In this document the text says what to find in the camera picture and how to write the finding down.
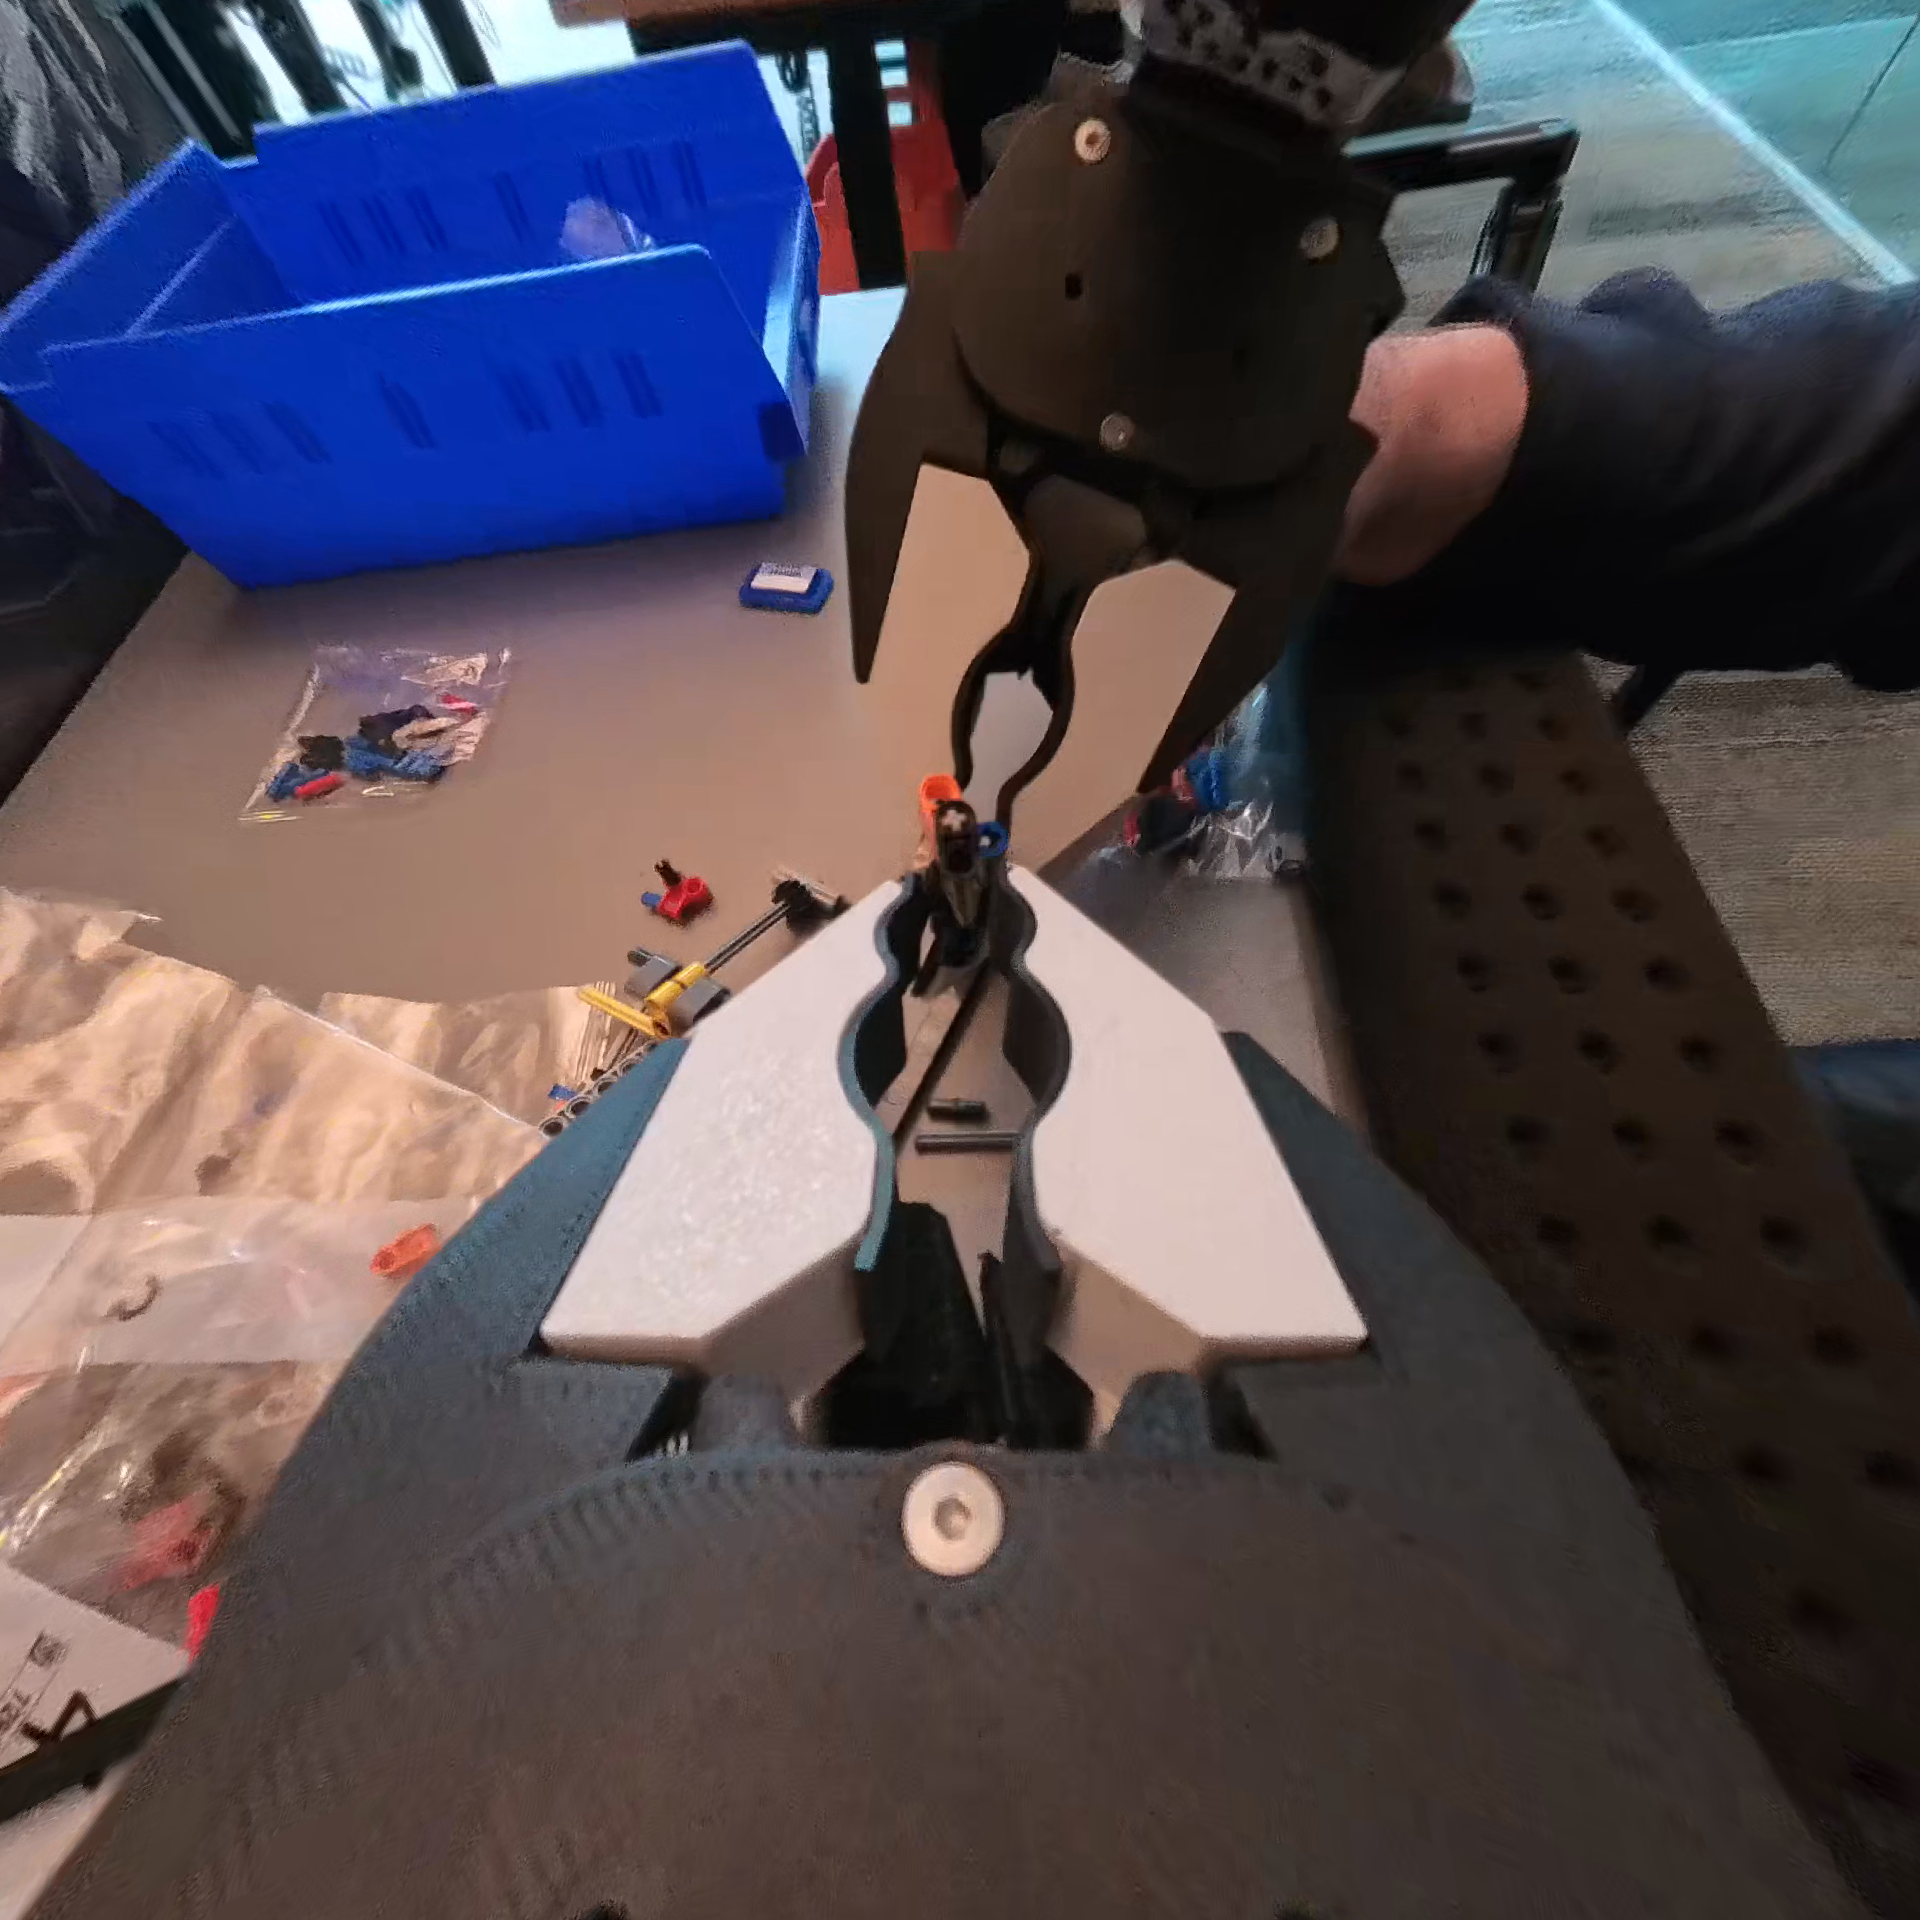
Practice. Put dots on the blue plastic bin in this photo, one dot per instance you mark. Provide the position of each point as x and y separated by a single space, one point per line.
451 375

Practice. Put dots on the red plastic object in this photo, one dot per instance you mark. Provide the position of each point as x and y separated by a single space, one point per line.
885 196

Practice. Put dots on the pile of clear plastic bags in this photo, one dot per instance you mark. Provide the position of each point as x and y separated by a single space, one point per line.
226 1080

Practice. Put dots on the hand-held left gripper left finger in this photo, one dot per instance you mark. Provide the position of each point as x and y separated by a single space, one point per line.
706 1200

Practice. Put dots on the red lego connector black pin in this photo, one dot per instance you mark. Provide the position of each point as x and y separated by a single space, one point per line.
684 897

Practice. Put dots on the dark grey lego axle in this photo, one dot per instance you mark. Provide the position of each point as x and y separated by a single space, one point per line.
961 1141

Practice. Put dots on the small bag blue lego pieces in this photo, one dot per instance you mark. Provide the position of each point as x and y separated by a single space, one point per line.
375 742

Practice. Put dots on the person's right forearm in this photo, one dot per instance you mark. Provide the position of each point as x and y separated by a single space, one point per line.
1695 480

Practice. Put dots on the yellow grey lego assembly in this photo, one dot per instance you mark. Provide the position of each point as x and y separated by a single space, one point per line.
660 997

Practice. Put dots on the bag red blue lego pieces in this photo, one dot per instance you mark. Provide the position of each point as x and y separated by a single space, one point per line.
1215 810

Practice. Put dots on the orange lego connector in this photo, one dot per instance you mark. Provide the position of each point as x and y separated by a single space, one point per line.
405 1250

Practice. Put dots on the dark perforated board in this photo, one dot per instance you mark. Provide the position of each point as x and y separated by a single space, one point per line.
1575 1050

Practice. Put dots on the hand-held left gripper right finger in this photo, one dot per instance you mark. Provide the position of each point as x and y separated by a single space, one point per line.
1201 1200

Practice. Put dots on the black lego beam red pins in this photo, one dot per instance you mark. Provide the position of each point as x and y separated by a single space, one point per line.
60 1739

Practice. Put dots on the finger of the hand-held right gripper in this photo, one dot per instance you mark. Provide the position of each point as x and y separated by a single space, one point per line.
938 570
1140 659

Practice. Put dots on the person's right hand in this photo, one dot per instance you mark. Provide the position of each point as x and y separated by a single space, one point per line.
1433 450

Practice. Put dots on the long black lego beam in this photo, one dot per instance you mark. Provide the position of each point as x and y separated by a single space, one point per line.
933 1076

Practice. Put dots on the small blue white box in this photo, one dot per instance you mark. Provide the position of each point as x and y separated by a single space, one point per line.
787 585

